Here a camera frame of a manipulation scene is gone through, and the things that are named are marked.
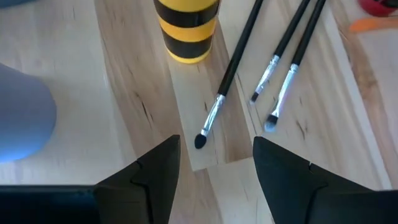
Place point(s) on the round black-tip paintbrush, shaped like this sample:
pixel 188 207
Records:
pixel 230 71

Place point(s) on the white cup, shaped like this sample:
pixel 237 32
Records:
pixel 21 118

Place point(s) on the small yellow black-striped paint bottle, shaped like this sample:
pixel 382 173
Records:
pixel 186 34

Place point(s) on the red crimson paint bottle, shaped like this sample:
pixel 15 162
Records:
pixel 376 7

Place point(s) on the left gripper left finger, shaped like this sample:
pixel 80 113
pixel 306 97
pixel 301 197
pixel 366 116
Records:
pixel 149 186

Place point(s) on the small flat black-tip paintbrush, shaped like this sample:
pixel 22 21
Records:
pixel 289 34

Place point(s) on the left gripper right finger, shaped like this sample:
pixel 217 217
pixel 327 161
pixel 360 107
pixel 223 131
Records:
pixel 295 193

